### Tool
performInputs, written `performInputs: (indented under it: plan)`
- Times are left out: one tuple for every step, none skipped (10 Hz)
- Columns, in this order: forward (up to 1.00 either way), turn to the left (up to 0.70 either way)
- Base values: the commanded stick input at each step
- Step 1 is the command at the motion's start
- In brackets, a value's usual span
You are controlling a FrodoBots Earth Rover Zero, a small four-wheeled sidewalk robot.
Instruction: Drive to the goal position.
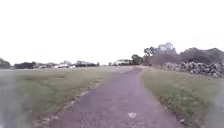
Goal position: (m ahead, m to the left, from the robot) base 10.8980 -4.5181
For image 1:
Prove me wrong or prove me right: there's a dry stone wall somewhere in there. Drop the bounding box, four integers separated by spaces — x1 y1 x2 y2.
160 61 224 78

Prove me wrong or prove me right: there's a grass verge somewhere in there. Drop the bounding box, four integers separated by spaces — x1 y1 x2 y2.
140 66 224 128

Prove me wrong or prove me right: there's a row of trees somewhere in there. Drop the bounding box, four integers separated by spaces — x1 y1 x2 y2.
131 42 224 67

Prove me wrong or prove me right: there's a dark asphalt path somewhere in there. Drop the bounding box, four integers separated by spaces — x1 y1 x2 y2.
46 66 184 128

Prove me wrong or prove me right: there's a row of distant buildings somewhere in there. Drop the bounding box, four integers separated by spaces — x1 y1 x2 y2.
33 60 100 70

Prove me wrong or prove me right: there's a grass field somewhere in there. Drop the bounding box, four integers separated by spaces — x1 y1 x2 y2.
0 65 134 128

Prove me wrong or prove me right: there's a dark hedge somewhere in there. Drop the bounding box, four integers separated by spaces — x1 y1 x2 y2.
13 61 37 70

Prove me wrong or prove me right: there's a white building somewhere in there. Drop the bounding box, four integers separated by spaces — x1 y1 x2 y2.
114 59 133 67

